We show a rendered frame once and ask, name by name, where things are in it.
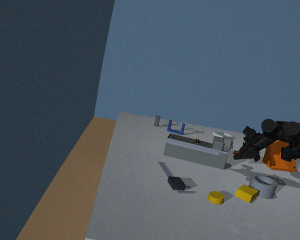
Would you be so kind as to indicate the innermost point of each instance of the yellow short cylinder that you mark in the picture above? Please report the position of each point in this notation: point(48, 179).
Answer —
point(216, 197)

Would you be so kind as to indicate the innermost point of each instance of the blue c-clamp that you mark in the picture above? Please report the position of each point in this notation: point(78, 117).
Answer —
point(175, 131)

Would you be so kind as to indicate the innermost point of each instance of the yellow block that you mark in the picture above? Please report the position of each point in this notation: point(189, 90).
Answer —
point(246, 193)

